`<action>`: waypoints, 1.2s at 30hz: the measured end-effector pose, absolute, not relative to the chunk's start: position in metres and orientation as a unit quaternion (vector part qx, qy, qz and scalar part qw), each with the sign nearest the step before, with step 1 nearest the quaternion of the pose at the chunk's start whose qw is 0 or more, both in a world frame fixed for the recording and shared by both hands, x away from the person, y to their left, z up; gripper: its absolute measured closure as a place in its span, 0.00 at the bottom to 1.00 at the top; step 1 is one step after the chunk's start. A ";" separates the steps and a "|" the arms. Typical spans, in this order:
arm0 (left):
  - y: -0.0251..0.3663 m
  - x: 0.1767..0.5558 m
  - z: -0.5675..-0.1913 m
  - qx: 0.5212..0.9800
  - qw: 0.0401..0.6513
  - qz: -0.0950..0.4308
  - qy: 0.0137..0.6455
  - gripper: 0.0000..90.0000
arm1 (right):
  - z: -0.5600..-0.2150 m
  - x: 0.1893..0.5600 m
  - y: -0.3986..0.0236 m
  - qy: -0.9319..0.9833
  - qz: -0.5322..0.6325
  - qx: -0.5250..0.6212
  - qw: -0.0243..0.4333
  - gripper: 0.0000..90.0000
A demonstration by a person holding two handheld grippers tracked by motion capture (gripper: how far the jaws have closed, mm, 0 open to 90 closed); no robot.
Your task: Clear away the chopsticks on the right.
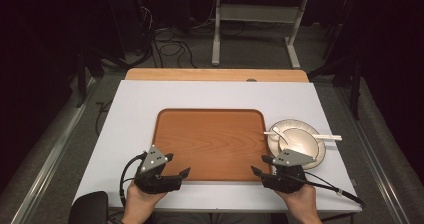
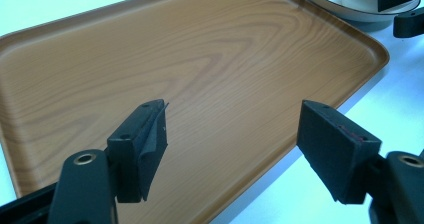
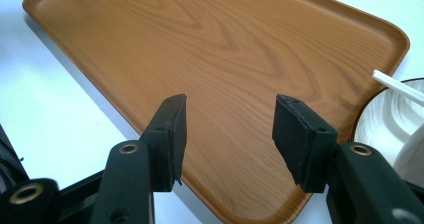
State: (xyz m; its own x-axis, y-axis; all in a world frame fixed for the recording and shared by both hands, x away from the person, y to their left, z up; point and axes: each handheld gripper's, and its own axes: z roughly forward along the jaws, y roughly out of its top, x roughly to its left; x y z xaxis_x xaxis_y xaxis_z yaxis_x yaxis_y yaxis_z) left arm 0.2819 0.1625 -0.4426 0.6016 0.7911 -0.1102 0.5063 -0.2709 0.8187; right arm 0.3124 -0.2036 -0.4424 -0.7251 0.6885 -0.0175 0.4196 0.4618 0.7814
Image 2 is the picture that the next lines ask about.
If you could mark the wood-grain brown tray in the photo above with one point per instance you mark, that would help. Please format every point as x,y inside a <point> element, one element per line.
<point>216,77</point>

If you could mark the white plate with dark rim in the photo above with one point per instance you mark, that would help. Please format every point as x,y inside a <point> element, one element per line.
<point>333,8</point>

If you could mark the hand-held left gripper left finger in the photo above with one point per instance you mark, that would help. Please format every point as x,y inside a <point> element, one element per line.
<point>133,150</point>

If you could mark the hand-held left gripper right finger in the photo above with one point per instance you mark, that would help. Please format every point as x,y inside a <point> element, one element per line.
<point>333,150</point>

